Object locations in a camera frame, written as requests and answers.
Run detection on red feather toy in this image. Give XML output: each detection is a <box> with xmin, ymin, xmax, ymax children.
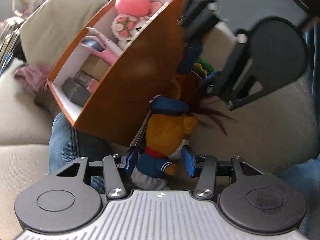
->
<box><xmin>169</xmin><ymin>70</ymin><xmax>236</xmax><ymax>137</ymax></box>

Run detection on white crochet bunny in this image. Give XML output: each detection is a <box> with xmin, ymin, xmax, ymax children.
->
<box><xmin>111</xmin><ymin>14</ymin><xmax>150</xmax><ymax>49</ymax></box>

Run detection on beige cushion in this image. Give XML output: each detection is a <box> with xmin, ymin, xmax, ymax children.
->
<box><xmin>20</xmin><ymin>0</ymin><xmax>108</xmax><ymax>67</ymax></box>

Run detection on burger shaped toy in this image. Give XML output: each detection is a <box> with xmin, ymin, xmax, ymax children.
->
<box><xmin>193</xmin><ymin>57</ymin><xmax>215</xmax><ymax>79</ymax></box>

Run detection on person's brown sock foot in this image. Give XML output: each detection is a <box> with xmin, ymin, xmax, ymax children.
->
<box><xmin>34</xmin><ymin>90</ymin><xmax>61</xmax><ymax>118</ymax></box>

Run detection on beige sofa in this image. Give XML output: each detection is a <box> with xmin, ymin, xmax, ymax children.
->
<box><xmin>0</xmin><ymin>22</ymin><xmax>320</xmax><ymax>240</ymax></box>

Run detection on person's left leg jeans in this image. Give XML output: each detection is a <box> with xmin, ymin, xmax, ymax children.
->
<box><xmin>48</xmin><ymin>112</ymin><xmax>131</xmax><ymax>196</ymax></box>

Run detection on brown cardboard box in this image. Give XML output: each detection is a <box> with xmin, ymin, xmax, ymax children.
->
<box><xmin>80</xmin><ymin>55</ymin><xmax>110</xmax><ymax>81</ymax></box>

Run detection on pink velvet cloth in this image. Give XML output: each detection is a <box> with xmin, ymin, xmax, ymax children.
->
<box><xmin>13</xmin><ymin>64</ymin><xmax>53</xmax><ymax>94</ymax></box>

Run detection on brown photo card box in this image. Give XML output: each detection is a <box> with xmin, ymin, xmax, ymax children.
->
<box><xmin>74</xmin><ymin>70</ymin><xmax>99</xmax><ymax>93</ymax></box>

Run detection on dark grey box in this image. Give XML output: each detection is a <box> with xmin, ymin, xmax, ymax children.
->
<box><xmin>62</xmin><ymin>77</ymin><xmax>91</xmax><ymax>107</ymax></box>

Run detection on pink ball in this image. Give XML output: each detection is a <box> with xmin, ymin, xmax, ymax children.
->
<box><xmin>115</xmin><ymin>0</ymin><xmax>151</xmax><ymax>17</ymax></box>

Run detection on brown bear plush blue hat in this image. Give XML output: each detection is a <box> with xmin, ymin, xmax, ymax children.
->
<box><xmin>131</xmin><ymin>96</ymin><xmax>199</xmax><ymax>190</ymax></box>

